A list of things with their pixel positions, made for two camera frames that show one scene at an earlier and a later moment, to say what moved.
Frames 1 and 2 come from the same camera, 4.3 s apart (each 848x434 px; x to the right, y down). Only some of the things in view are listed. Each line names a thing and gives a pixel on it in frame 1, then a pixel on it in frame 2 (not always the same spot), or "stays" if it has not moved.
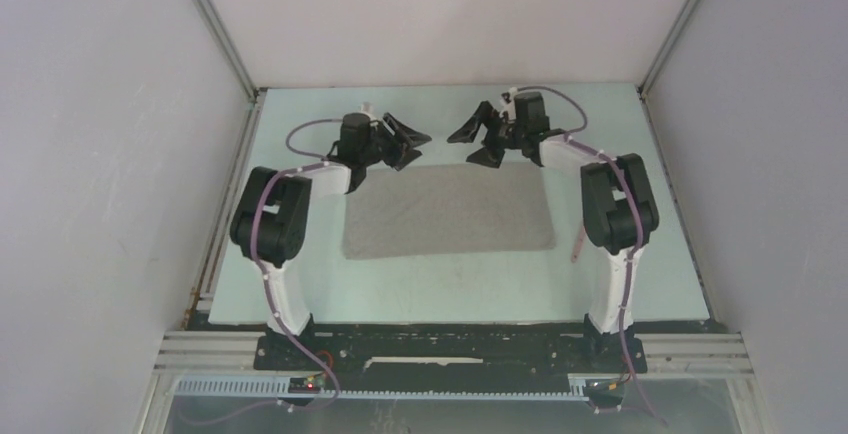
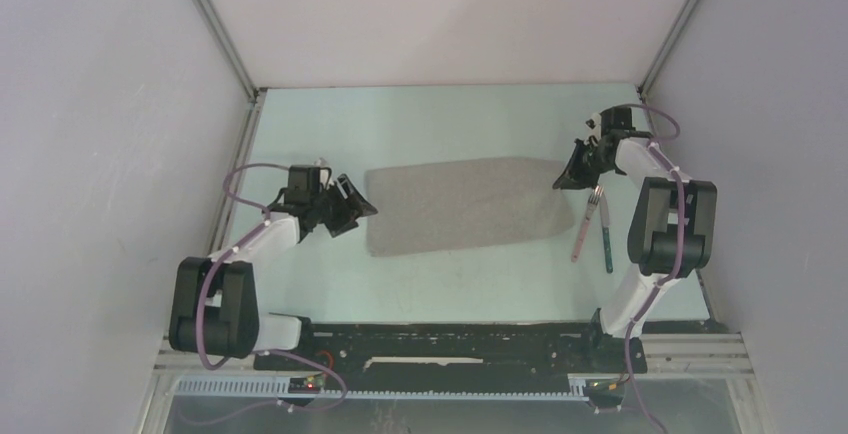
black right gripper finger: (490, 156) to (591, 172)
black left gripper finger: (408, 134) to (352, 199)
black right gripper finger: (483, 115) to (578, 173)
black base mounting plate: (529, 348) stays
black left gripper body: (380, 146) to (325, 200)
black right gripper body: (510, 135) to (605, 162)
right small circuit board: (604, 388) stays
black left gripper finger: (409, 155) to (340, 220)
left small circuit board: (311, 384) stays
